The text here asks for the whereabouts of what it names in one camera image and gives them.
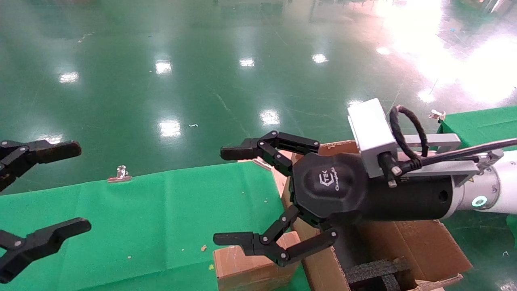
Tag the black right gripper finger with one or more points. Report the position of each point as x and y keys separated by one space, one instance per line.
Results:
x=250 y=148
x=258 y=242

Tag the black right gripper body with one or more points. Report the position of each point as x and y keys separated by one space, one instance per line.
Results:
x=335 y=190

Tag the silver camera mount bracket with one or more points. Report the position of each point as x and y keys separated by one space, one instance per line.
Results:
x=440 y=141

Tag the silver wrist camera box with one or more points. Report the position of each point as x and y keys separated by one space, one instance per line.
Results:
x=369 y=133

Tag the black foam insert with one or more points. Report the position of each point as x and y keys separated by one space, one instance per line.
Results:
x=375 y=270

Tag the small taped cardboard box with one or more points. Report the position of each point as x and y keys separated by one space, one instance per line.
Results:
x=242 y=273

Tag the large green table cloth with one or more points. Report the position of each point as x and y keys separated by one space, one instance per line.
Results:
x=141 y=226

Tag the small green table cloth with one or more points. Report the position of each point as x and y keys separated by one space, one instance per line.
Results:
x=484 y=121

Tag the large open cardboard carton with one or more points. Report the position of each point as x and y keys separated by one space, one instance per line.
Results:
x=424 y=242

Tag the silver binder clip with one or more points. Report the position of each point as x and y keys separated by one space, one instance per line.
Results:
x=261 y=164
x=120 y=176
x=437 y=116

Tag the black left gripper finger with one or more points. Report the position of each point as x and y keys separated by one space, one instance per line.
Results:
x=48 y=150
x=44 y=240

